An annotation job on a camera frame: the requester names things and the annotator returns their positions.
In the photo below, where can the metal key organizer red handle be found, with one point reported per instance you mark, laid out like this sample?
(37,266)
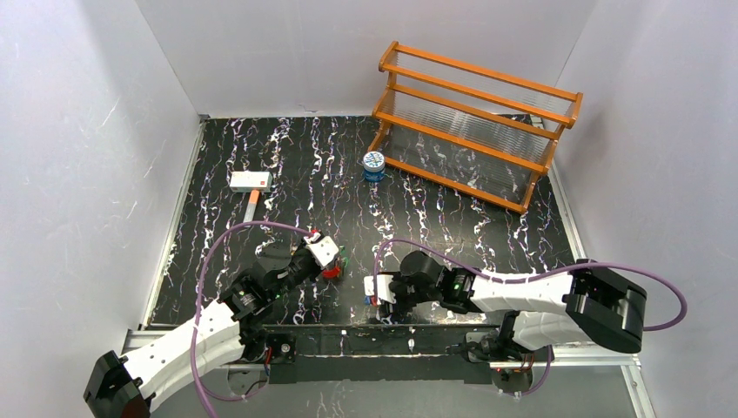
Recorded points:
(336,270)

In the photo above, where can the blue jar with patterned lid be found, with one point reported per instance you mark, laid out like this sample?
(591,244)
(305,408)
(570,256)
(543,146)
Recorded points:
(374,164)

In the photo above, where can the white box with red logo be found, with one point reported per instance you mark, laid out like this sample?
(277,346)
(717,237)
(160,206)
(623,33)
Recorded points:
(247,181)

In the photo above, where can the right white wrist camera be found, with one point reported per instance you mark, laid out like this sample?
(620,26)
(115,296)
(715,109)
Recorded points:
(377,290)

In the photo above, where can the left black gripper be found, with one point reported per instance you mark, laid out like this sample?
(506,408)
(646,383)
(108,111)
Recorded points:
(314,264)

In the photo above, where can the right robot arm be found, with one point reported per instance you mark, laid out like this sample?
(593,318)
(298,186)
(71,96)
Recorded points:
(583,303)

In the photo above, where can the white orange marker pen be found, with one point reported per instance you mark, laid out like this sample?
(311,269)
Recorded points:
(251,205)

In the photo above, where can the orange wooden shelf rack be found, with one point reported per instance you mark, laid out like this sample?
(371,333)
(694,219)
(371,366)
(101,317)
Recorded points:
(484,133)

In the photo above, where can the aluminium rail frame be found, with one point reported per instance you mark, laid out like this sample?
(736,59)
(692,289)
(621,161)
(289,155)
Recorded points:
(425,352)

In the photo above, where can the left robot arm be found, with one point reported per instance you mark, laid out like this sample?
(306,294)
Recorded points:
(135,383)

